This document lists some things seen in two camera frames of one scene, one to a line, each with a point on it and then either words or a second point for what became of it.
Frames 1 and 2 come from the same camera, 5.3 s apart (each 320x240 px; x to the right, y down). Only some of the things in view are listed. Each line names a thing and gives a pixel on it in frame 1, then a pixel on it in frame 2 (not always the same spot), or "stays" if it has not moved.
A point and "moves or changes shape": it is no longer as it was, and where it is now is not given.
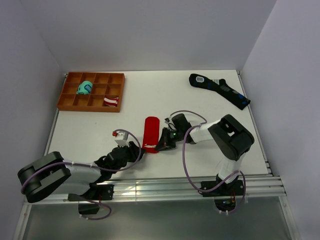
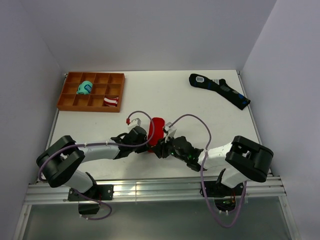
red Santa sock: x=151 y=134 moves or changes shape
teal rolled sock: x=85 y=87 stays
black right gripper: x=165 y=143 → x=161 y=144
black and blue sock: x=220 y=85 stays
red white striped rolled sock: x=111 y=102 stays
